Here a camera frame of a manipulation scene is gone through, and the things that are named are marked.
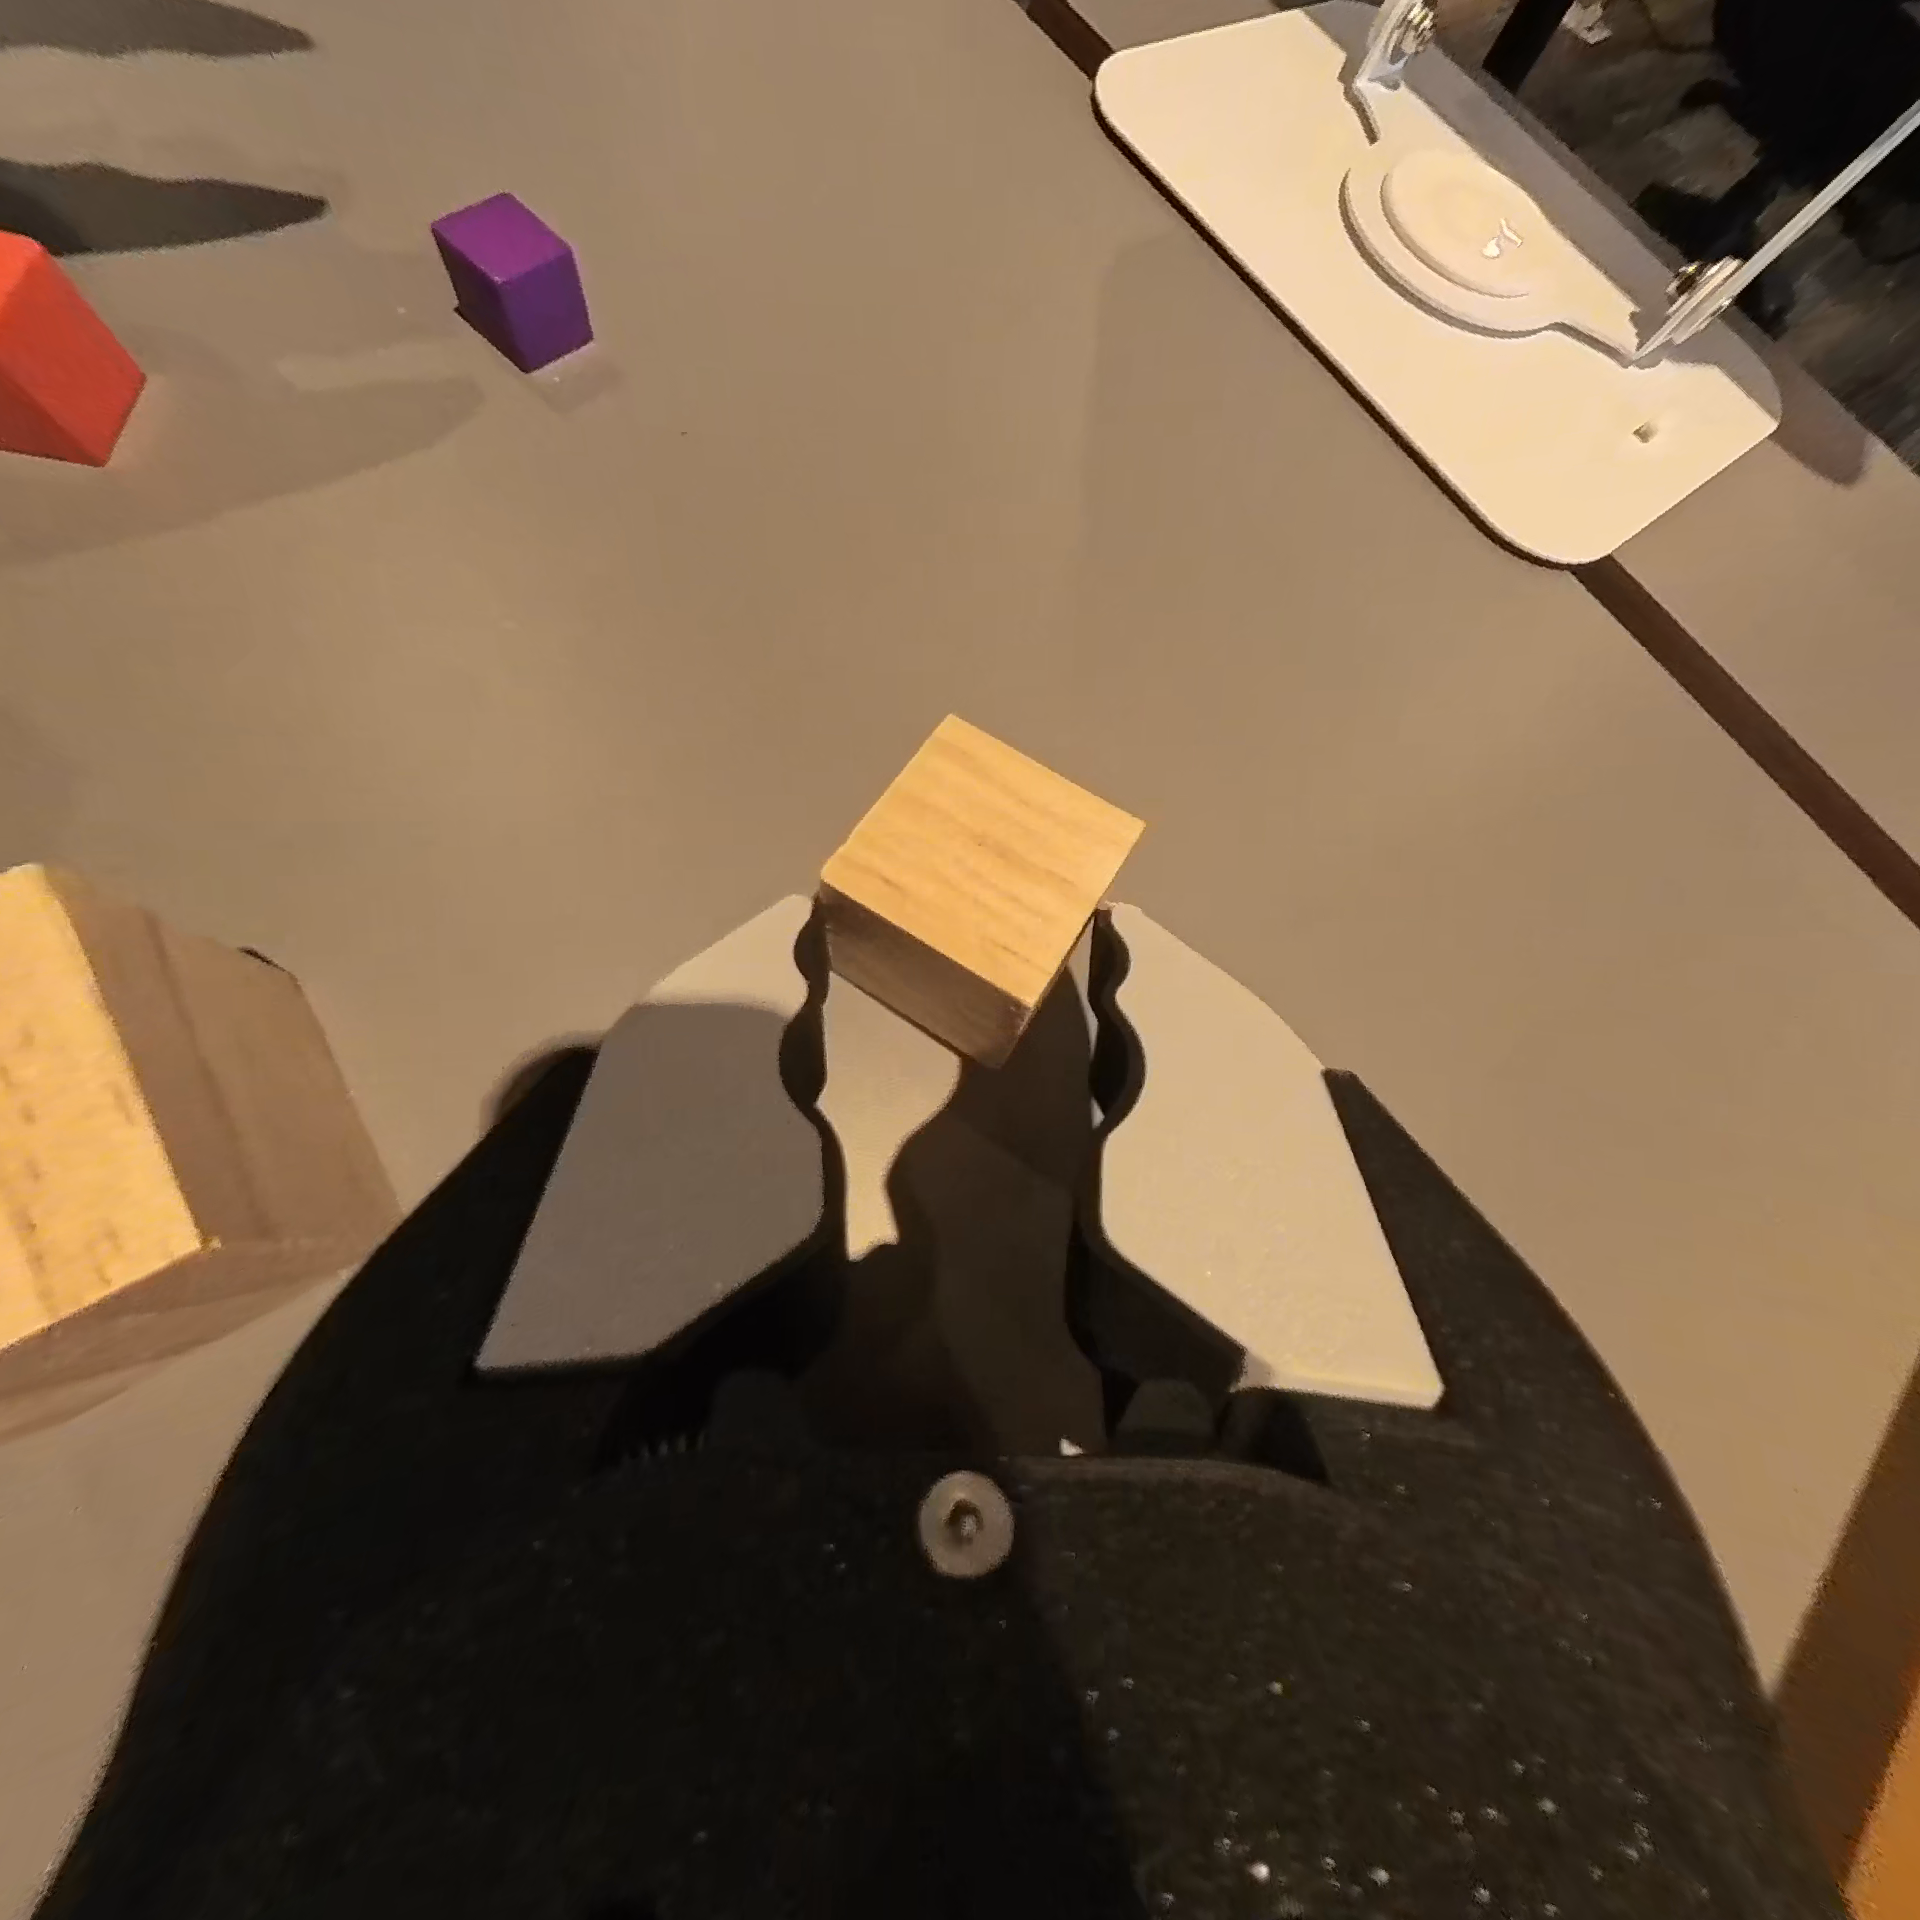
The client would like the small natural wooden cube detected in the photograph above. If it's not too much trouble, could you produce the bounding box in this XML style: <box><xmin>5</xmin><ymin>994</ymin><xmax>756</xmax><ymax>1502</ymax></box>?
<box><xmin>817</xmin><ymin>714</ymin><xmax>1148</xmax><ymax>1070</ymax></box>

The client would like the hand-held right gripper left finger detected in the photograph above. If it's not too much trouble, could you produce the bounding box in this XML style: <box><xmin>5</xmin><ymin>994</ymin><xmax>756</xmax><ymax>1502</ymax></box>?
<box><xmin>478</xmin><ymin>897</ymin><xmax>830</xmax><ymax>1373</ymax></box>

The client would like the small purple wooden cube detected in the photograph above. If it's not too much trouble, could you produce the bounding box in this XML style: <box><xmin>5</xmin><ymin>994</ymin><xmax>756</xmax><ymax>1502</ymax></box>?
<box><xmin>429</xmin><ymin>193</ymin><xmax>593</xmax><ymax>376</ymax></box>

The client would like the red wooden cube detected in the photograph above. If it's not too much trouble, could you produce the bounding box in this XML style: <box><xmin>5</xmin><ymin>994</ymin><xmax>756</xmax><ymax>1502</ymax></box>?
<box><xmin>0</xmin><ymin>232</ymin><xmax>148</xmax><ymax>472</ymax></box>

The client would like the large natural wooden cube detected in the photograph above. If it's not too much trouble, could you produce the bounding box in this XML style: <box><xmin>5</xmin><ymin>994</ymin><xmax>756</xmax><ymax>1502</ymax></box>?
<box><xmin>0</xmin><ymin>861</ymin><xmax>404</xmax><ymax>1397</ymax></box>

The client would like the white document stand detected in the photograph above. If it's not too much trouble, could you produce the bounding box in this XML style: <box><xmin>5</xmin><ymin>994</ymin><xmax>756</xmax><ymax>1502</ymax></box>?
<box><xmin>1095</xmin><ymin>0</ymin><xmax>1920</xmax><ymax>569</ymax></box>

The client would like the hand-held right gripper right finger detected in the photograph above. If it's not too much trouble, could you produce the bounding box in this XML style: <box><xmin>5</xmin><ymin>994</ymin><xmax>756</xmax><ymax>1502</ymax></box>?
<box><xmin>1077</xmin><ymin>904</ymin><xmax>1446</xmax><ymax>1412</ymax></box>

